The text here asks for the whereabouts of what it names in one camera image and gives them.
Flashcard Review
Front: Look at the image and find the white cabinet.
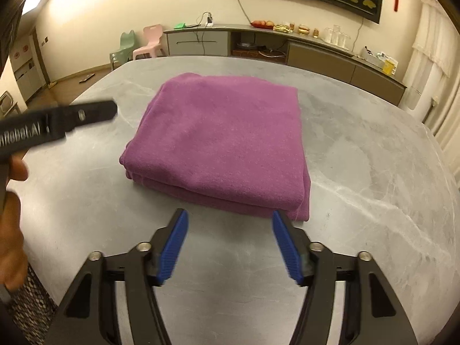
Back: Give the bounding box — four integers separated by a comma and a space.
10, 43, 49, 103

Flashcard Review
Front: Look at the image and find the black television cable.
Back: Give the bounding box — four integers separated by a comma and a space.
233, 0, 260, 26

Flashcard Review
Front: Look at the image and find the metal frame rack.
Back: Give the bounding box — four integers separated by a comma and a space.
0, 91, 19, 119

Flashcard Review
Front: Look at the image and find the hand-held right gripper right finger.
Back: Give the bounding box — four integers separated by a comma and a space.
271, 209, 419, 345

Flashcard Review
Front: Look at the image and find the person's left hand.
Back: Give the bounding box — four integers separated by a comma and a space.
0, 154, 29, 292

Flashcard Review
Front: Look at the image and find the set of clear glasses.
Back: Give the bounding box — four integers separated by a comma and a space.
321, 25, 351, 49

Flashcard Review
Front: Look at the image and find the white lace curtain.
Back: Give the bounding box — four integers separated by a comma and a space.
411, 0, 454, 77

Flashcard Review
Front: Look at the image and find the cream drape curtain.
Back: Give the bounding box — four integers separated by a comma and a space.
402, 0, 460, 123

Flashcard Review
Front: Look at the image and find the pink plastic child chair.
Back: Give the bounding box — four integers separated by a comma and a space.
132, 24, 166, 61

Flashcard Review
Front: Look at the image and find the white storage box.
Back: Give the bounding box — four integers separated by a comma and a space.
360, 47, 384, 67

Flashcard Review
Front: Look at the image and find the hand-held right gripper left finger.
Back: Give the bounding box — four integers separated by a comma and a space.
53, 208, 190, 345

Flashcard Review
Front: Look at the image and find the green plastic child chair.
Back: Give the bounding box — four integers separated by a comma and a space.
109, 30, 136, 70

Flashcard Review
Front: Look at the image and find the grey TV cabinet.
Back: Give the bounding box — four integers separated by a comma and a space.
163, 23, 407, 106

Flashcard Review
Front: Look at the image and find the thin wall cable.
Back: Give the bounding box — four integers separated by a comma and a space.
354, 16, 365, 54

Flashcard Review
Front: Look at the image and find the purple sweater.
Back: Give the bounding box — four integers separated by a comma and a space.
119, 72, 311, 222

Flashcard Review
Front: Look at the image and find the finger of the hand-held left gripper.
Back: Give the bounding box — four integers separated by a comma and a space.
46, 100, 118, 141

